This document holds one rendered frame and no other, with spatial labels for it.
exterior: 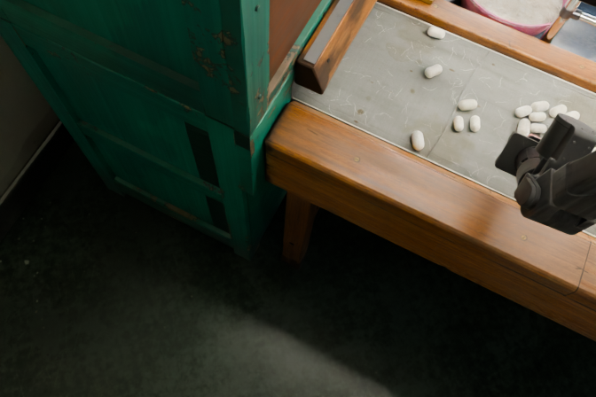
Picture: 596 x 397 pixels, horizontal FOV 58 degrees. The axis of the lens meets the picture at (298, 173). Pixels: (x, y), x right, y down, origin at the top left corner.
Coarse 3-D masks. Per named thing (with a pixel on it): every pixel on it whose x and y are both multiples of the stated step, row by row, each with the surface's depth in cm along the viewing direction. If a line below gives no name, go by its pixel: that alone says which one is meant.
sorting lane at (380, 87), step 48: (384, 48) 111; (432, 48) 111; (480, 48) 112; (336, 96) 105; (384, 96) 106; (432, 96) 106; (480, 96) 107; (528, 96) 108; (576, 96) 108; (432, 144) 102; (480, 144) 102
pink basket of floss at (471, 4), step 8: (464, 0) 119; (472, 0) 113; (472, 8) 117; (480, 8) 113; (488, 16) 114; (496, 16) 112; (504, 24) 113; (512, 24) 111; (520, 24) 111; (528, 24) 111; (544, 24) 111; (528, 32) 115; (536, 32) 116
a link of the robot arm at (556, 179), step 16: (576, 160) 67; (592, 160) 64; (544, 176) 71; (560, 176) 68; (576, 176) 65; (592, 176) 63; (544, 192) 70; (560, 192) 67; (576, 192) 65; (592, 192) 64; (544, 208) 68; (560, 208) 68; (576, 208) 67; (592, 208) 66; (544, 224) 72; (560, 224) 70; (576, 224) 70; (592, 224) 68
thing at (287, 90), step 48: (48, 48) 99; (48, 96) 122; (96, 96) 112; (144, 96) 96; (288, 96) 102; (96, 144) 143; (144, 144) 124; (192, 144) 110; (240, 144) 93; (144, 192) 160; (192, 192) 138; (240, 192) 116; (240, 240) 150
